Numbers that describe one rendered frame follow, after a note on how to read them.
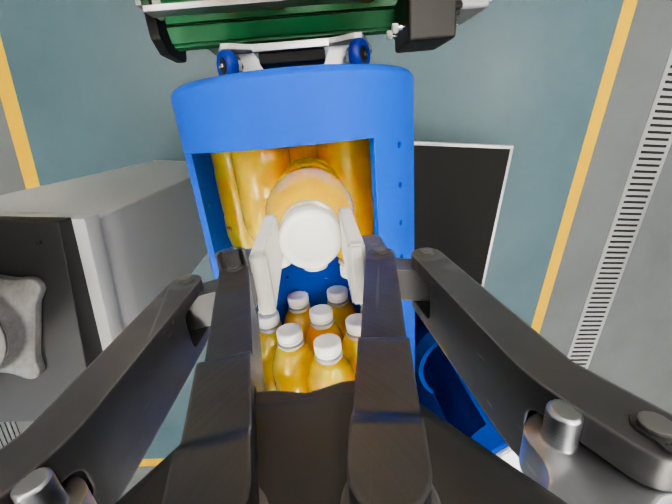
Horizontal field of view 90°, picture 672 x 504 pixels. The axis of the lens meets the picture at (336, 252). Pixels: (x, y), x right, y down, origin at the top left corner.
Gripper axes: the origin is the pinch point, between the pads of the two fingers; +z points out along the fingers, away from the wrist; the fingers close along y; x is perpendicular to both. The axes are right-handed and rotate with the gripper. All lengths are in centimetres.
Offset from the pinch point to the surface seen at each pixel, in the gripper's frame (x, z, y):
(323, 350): -22.2, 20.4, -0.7
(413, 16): 19.1, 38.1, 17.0
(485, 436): -67, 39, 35
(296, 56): 14.7, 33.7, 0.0
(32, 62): 37, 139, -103
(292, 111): 7.6, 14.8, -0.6
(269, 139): 5.4, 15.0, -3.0
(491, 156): -14, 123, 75
